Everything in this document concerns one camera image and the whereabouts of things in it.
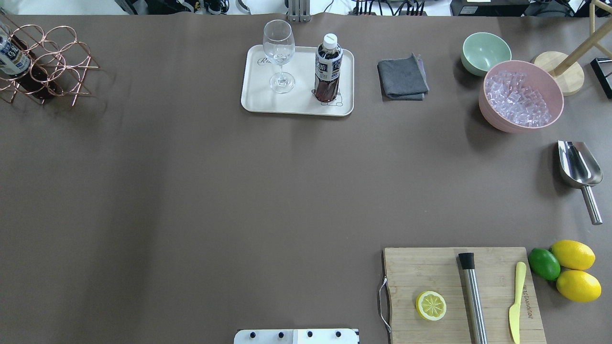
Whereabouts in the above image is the tea bottle white cap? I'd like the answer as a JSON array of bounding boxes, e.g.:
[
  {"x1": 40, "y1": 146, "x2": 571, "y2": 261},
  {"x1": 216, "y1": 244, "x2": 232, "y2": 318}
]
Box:
[{"x1": 314, "y1": 33, "x2": 343, "y2": 104}]

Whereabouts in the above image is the copper wire bottle basket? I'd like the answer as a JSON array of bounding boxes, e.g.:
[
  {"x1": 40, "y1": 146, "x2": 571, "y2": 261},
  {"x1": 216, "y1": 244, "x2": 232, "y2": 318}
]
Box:
[{"x1": 1, "y1": 22, "x2": 100, "y2": 107}]

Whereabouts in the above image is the cream rabbit tray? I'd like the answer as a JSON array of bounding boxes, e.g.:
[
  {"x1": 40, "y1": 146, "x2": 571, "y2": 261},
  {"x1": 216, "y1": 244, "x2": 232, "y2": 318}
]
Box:
[{"x1": 241, "y1": 45, "x2": 355, "y2": 116}]

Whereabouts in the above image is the clear wine glass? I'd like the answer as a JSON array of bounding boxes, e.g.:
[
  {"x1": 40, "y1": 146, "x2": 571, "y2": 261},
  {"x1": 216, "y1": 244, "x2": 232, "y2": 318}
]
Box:
[{"x1": 262, "y1": 19, "x2": 295, "y2": 94}]

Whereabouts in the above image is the grey folded cloth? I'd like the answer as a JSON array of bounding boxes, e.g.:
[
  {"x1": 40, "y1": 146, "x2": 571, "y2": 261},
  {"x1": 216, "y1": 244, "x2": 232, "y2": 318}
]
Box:
[{"x1": 377, "y1": 53, "x2": 430, "y2": 101}]

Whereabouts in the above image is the wooden cutting board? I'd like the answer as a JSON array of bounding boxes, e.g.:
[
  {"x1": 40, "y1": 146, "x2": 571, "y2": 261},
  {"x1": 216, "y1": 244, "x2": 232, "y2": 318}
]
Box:
[{"x1": 382, "y1": 247, "x2": 527, "y2": 344}]

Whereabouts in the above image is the half lemon slice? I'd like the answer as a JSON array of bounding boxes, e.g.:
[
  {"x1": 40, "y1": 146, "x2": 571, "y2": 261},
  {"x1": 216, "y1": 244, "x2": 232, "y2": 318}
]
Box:
[{"x1": 415, "y1": 291, "x2": 447, "y2": 322}]

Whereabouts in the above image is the green empty bowl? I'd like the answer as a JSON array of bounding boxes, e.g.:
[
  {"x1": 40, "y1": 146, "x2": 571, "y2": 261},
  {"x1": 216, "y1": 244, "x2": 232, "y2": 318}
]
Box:
[{"x1": 461, "y1": 32, "x2": 512, "y2": 76}]

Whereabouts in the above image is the pink bowl of ice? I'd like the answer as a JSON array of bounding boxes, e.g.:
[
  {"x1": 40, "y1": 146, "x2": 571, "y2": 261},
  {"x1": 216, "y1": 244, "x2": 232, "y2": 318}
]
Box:
[{"x1": 479, "y1": 60, "x2": 565, "y2": 133}]

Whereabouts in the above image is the yellow plastic knife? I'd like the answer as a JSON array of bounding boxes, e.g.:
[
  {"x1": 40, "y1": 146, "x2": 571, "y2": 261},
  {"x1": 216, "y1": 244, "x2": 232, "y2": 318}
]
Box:
[{"x1": 508, "y1": 261, "x2": 527, "y2": 344}]

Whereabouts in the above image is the steel muddler black tip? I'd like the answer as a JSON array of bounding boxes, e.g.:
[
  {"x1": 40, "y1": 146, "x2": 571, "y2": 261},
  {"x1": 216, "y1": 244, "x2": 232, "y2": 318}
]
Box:
[{"x1": 458, "y1": 252, "x2": 488, "y2": 344}]

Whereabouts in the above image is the green lime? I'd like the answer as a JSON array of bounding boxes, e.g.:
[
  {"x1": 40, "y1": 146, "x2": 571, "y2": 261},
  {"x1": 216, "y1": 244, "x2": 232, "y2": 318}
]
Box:
[{"x1": 527, "y1": 248, "x2": 560, "y2": 281}]

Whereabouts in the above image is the steel ice scoop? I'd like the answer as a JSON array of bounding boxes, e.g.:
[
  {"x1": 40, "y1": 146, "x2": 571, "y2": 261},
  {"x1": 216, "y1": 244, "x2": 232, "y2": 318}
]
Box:
[{"x1": 557, "y1": 140, "x2": 603, "y2": 225}]

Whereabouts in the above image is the yellow lemon upper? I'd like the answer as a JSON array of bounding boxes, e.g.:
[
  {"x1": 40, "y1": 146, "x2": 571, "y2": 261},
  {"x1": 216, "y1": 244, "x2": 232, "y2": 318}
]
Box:
[{"x1": 549, "y1": 240, "x2": 596, "y2": 270}]

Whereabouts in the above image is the yellow lemon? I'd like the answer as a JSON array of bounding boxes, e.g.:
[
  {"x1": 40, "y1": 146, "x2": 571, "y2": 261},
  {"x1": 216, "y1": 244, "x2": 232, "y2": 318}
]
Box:
[
  {"x1": 549, "y1": 240, "x2": 596, "y2": 270},
  {"x1": 556, "y1": 270, "x2": 602, "y2": 302}
]

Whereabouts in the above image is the wooden cup tree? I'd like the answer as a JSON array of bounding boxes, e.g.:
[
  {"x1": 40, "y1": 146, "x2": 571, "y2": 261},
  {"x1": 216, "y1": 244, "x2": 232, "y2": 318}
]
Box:
[{"x1": 531, "y1": 0, "x2": 612, "y2": 96}]

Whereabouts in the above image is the yellow lemon lower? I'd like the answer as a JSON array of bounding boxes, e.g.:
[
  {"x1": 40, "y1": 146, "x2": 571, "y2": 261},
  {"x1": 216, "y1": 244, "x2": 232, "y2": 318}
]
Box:
[{"x1": 556, "y1": 270, "x2": 602, "y2": 302}]

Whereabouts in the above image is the wine glass holder tray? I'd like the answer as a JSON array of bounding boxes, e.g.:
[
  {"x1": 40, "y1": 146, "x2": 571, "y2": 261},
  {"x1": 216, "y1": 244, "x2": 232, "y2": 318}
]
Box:
[{"x1": 590, "y1": 57, "x2": 612, "y2": 99}]

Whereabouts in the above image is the aluminium frame post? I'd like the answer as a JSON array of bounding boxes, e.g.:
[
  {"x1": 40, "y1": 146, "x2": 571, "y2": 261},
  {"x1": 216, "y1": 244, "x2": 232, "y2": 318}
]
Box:
[{"x1": 284, "y1": 0, "x2": 312, "y2": 22}]

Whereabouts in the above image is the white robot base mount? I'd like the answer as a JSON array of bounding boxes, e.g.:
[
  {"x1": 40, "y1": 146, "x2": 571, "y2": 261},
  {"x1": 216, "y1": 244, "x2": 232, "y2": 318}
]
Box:
[{"x1": 233, "y1": 328, "x2": 361, "y2": 344}]

